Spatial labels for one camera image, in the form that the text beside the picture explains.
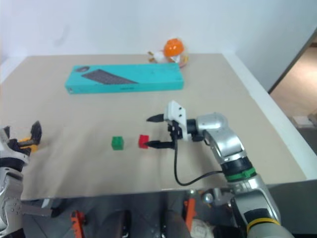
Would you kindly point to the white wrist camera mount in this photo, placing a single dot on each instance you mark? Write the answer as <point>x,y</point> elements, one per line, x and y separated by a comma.
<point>13,158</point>
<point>176,111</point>

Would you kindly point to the cardboard box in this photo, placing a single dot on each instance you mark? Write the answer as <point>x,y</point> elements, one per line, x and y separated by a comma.
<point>302,121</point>

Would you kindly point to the yellow cube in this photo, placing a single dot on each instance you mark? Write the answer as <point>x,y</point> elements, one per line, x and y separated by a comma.
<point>27,145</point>

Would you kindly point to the orange helmet toy in bag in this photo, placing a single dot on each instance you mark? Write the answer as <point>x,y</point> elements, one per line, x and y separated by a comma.
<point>173,48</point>

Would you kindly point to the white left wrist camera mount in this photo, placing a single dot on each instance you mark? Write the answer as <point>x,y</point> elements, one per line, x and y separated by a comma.
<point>13,158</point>

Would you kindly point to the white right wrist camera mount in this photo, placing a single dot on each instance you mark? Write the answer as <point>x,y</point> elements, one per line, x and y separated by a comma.
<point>176,111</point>

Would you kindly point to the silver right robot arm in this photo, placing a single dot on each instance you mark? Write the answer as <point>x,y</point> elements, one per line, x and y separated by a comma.
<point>223,138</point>

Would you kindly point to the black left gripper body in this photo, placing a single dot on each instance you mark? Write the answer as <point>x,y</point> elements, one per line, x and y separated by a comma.
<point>15,146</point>

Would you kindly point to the red cube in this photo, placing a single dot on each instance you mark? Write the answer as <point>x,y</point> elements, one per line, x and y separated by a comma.
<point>143,141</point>

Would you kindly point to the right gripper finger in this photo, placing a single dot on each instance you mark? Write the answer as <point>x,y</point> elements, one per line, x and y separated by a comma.
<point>161,144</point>
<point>157,118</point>

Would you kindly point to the orange clamp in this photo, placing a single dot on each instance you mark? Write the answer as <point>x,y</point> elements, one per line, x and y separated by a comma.
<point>77,223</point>
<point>190,208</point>

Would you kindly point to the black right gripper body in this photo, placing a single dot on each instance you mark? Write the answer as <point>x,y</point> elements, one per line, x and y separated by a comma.
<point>174,130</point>

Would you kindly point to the green cube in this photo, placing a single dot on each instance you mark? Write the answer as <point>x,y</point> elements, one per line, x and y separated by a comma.
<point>117,143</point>

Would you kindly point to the teal keyboard box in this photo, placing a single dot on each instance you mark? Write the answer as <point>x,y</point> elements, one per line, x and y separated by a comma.
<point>123,78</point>

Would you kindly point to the silver metal knob bracket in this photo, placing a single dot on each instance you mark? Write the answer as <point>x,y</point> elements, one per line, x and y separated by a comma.
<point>218,196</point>

